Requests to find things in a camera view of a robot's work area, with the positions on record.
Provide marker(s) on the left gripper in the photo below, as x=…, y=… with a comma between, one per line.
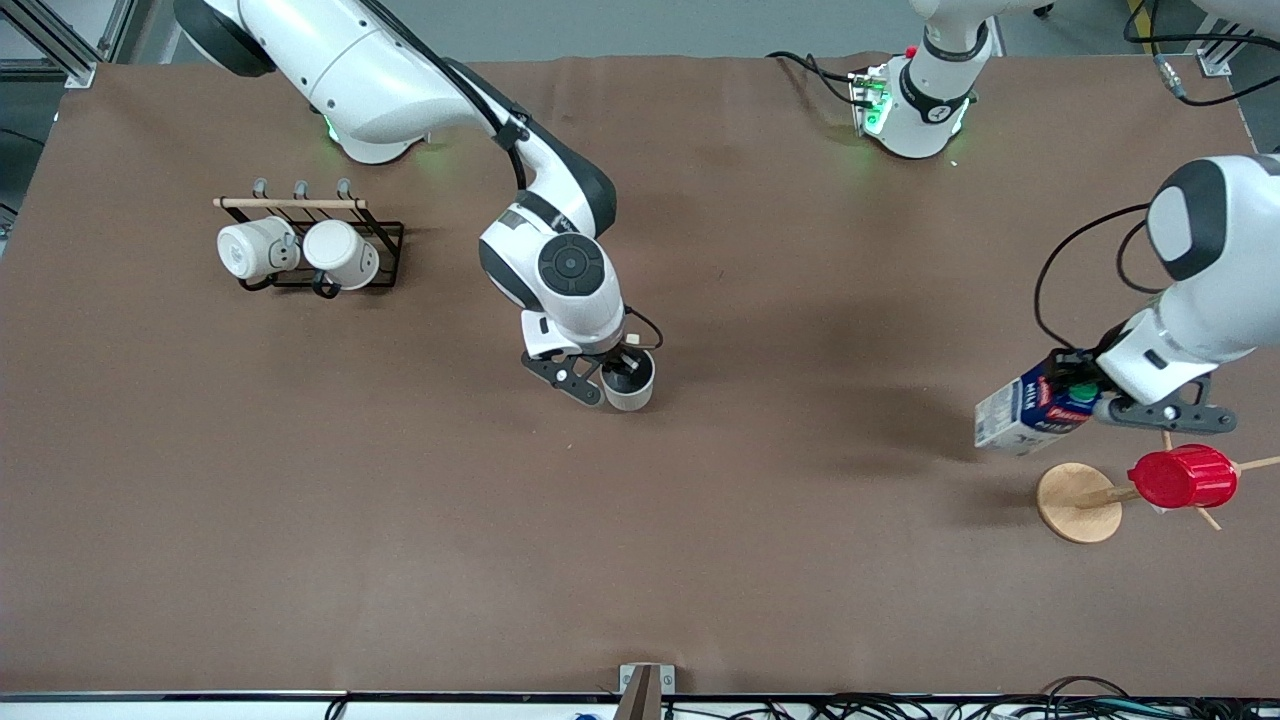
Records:
x=1078, y=366

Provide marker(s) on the aluminium frame profile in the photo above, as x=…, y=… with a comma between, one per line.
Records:
x=1215, y=55
x=60, y=50

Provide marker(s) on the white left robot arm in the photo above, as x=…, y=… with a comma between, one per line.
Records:
x=1220, y=290

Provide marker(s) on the blue white milk carton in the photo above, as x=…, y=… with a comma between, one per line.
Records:
x=1010, y=420

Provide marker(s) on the wooden mug tree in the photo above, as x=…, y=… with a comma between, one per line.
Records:
x=1075, y=505

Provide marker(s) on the green lit circuit board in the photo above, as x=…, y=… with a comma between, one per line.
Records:
x=868, y=100

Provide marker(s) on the red plastic cup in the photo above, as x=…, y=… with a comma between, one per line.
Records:
x=1185, y=478

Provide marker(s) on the beige cup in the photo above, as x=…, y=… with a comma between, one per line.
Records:
x=630, y=398

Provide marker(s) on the white ceramic mug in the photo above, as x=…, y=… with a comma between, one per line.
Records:
x=340, y=250
x=250, y=248

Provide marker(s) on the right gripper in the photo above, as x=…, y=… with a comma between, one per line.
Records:
x=626, y=364

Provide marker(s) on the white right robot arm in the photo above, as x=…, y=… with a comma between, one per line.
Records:
x=350, y=60

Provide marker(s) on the metal table edge bracket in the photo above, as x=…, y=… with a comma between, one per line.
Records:
x=645, y=690

